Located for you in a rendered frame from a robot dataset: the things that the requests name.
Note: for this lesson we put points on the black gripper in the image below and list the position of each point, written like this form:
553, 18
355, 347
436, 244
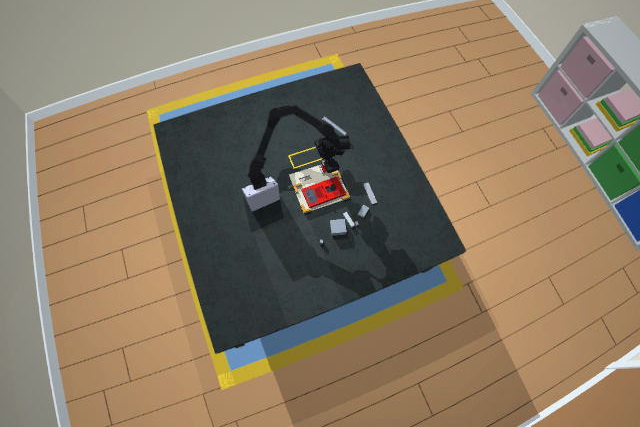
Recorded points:
331, 165

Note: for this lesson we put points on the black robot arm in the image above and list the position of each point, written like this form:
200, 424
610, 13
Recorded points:
339, 143

